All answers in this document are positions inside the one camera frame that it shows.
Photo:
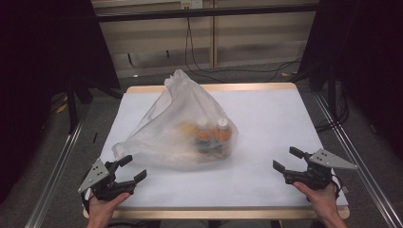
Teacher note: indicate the black curtain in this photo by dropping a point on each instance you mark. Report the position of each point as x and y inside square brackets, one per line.
[367, 63]
[38, 79]

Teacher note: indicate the translucent plastic bag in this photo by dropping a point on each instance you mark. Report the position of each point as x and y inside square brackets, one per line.
[177, 107]

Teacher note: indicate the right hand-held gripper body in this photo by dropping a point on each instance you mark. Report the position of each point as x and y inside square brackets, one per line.
[316, 177]

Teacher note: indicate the person's right hand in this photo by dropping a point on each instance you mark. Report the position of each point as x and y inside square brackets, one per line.
[323, 201]

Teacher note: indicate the person's left hand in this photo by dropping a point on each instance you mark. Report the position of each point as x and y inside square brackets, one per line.
[101, 212]

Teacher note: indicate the black metal stand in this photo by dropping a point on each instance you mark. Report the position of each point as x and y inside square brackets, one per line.
[72, 107]

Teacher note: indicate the black horizontal bar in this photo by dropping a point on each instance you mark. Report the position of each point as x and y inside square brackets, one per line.
[206, 12]

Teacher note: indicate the white wall outlet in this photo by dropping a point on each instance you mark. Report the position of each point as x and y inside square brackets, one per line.
[191, 3]

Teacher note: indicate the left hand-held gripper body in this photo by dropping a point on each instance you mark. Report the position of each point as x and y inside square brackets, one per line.
[104, 185]

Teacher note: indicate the orange bottle with white cap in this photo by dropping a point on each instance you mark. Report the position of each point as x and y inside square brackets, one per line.
[202, 134]
[222, 133]

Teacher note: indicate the metal floor rail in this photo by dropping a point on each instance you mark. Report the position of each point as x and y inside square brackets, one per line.
[364, 177]
[57, 177]

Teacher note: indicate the yellow snack packet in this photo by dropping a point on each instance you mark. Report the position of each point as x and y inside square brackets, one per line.
[187, 129]

